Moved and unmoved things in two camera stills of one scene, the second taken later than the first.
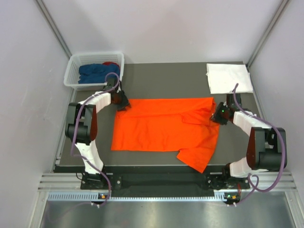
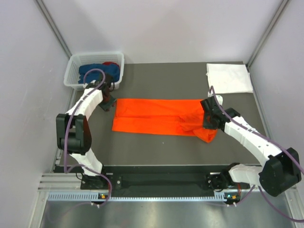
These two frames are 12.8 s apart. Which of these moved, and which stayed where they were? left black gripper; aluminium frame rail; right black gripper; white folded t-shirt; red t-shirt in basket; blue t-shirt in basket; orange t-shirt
Moved: left black gripper; right black gripper; orange t-shirt
Stayed: white folded t-shirt; blue t-shirt in basket; red t-shirt in basket; aluminium frame rail
